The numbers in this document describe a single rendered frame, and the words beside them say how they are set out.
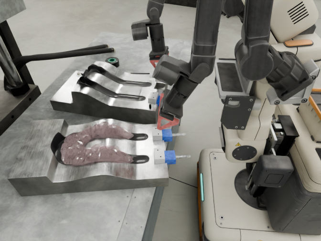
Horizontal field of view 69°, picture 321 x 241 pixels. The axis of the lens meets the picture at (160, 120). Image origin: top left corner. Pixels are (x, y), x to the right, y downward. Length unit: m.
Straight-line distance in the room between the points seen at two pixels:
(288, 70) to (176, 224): 1.25
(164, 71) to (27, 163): 0.53
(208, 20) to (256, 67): 0.16
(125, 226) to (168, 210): 0.92
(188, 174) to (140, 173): 1.06
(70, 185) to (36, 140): 0.21
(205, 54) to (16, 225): 0.75
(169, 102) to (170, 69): 0.11
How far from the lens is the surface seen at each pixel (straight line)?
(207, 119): 2.28
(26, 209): 0.93
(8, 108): 1.37
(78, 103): 1.11
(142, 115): 1.01
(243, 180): 1.58
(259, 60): 0.62
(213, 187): 1.49
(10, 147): 1.13
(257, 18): 0.60
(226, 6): 1.00
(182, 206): 1.72
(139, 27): 1.01
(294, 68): 0.69
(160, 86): 1.15
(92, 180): 0.82
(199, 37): 0.60
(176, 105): 0.70
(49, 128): 0.97
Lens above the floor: 1.54
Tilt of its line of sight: 44 degrees down
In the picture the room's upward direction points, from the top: straight up
